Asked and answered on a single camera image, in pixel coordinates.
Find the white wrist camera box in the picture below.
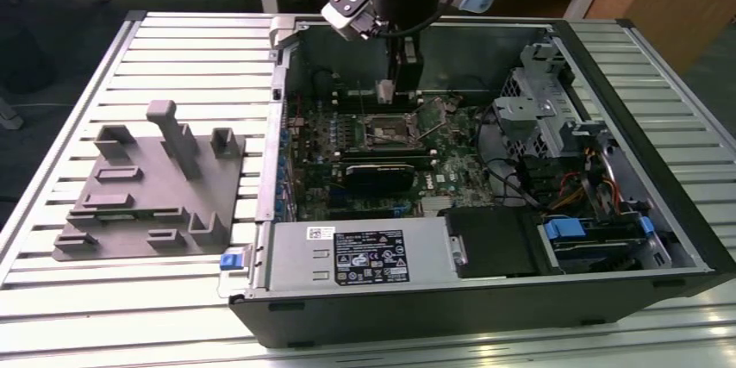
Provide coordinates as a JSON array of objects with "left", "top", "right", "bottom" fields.
[{"left": 321, "top": 0, "right": 385, "bottom": 41}]

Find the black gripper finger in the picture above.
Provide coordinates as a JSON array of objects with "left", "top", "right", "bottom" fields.
[{"left": 389, "top": 35, "right": 426, "bottom": 107}]

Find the silver chipset heatsink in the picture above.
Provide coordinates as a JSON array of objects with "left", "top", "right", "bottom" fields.
[{"left": 422, "top": 196, "right": 457, "bottom": 215}]

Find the yellow wire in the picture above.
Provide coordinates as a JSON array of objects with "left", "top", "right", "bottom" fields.
[{"left": 549, "top": 189, "right": 586, "bottom": 210}]

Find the grey power supply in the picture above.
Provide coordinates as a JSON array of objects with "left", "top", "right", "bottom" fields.
[{"left": 247, "top": 216, "right": 465, "bottom": 296}]

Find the silver metal drive cage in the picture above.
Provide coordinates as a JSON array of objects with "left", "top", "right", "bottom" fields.
[{"left": 491, "top": 42, "right": 581, "bottom": 160}]

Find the green motherboard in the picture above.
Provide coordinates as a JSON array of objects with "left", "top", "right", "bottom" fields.
[{"left": 281, "top": 94, "right": 503, "bottom": 221}]

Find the orange wire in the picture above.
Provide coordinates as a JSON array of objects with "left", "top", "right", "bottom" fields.
[{"left": 595, "top": 176, "right": 627, "bottom": 216}]

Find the metal socket cover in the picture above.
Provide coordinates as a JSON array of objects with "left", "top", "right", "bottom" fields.
[{"left": 406, "top": 96, "right": 451, "bottom": 140}]

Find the black plastic bay cover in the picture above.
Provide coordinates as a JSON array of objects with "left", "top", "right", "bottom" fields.
[{"left": 443, "top": 207, "right": 566, "bottom": 279}]

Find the blue disk carrier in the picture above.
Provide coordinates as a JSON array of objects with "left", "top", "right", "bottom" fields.
[{"left": 541, "top": 217, "right": 645, "bottom": 253}]

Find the CPU socket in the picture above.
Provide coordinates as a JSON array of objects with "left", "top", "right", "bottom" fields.
[{"left": 357, "top": 111, "right": 429, "bottom": 147}]

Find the black rating label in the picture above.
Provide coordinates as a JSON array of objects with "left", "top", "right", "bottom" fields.
[{"left": 334, "top": 228, "right": 407, "bottom": 287}]

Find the green RAM stick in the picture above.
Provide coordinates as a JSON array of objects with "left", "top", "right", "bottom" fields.
[{"left": 95, "top": 210, "right": 181, "bottom": 220}]

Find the black graphics card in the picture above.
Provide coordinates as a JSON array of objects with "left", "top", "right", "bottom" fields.
[{"left": 343, "top": 163, "right": 417, "bottom": 193}]

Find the silver CPU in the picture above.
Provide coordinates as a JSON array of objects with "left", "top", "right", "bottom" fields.
[{"left": 375, "top": 78, "right": 398, "bottom": 105}]

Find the blue case latch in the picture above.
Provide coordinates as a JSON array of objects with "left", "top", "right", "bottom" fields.
[{"left": 221, "top": 250, "right": 247, "bottom": 272}]

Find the black PC case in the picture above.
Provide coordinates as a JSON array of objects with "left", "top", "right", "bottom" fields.
[{"left": 218, "top": 14, "right": 736, "bottom": 350}]

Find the grey parts rack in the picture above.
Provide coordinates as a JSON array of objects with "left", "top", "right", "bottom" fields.
[{"left": 51, "top": 99, "right": 247, "bottom": 263}]

